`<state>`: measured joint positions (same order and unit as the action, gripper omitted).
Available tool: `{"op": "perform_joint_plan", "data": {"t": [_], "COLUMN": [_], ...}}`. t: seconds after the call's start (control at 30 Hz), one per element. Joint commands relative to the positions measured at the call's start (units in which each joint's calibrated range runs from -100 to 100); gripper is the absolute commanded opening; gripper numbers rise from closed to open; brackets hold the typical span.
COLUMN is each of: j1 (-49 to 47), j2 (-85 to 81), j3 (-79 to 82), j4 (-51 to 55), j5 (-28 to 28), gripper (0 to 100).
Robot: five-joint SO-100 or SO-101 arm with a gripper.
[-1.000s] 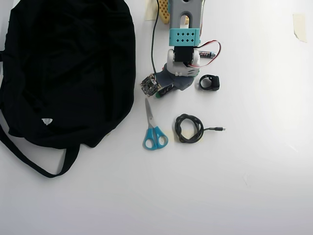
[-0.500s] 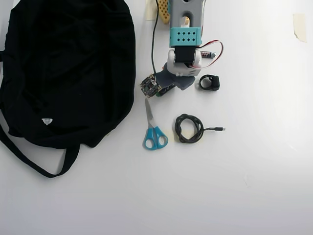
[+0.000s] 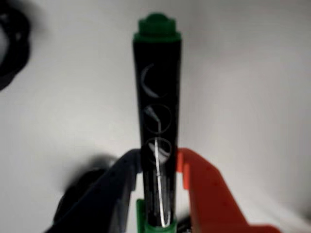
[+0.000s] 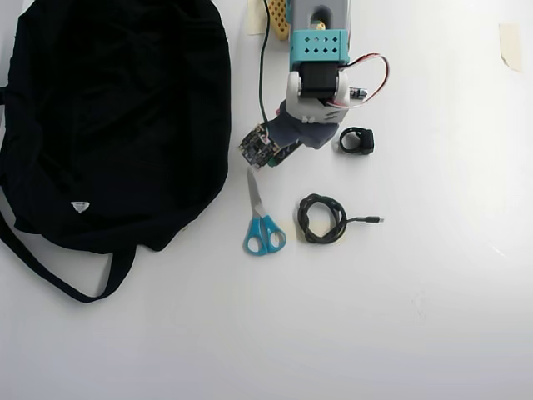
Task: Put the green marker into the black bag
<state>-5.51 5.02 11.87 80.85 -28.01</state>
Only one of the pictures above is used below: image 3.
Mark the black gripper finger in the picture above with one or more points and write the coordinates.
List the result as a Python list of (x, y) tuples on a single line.
[(107, 201)]

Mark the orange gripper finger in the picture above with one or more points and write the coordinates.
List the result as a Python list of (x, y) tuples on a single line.
[(213, 201)]

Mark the green capped black marker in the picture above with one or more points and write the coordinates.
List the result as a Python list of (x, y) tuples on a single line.
[(158, 85)]

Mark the black AA battery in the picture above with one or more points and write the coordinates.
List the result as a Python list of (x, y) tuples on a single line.
[(184, 225)]

